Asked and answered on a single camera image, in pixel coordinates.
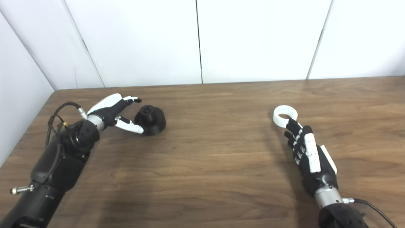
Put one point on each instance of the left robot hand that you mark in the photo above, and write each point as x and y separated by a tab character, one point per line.
107	110

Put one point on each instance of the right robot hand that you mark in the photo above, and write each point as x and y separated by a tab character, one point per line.
319	177

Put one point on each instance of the round black part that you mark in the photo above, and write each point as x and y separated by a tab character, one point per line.
153	123

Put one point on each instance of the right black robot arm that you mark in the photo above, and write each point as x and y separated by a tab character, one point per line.
341	215

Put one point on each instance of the silver plug on left arm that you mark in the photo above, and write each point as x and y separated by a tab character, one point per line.
22	189

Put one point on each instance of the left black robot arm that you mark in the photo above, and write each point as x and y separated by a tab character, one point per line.
57	164

